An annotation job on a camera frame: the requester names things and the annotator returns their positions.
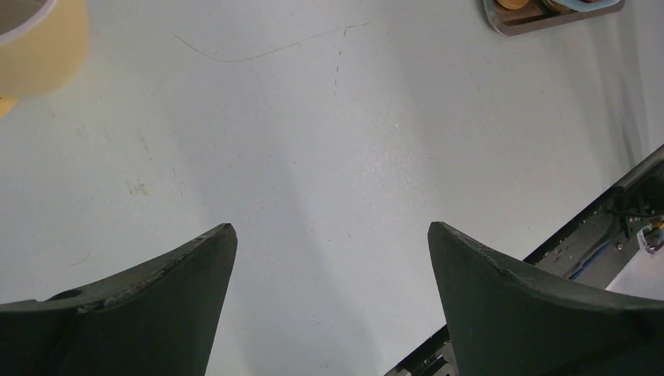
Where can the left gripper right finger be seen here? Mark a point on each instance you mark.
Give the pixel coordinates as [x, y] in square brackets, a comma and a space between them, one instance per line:
[506, 317]

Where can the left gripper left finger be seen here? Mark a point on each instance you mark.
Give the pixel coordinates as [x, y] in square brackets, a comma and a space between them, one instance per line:
[157, 318]

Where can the yellow mug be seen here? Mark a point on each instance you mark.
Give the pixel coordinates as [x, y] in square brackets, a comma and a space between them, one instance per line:
[43, 45]

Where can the light wood coaster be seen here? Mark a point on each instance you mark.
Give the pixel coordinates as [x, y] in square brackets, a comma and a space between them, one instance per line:
[513, 5]

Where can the blue mug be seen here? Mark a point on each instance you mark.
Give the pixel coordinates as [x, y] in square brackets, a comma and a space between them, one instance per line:
[588, 6]

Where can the metal tray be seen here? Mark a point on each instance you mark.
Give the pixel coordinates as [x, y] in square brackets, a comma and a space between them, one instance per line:
[537, 15]

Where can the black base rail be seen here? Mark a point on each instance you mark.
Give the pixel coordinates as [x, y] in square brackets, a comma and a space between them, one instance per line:
[614, 244]

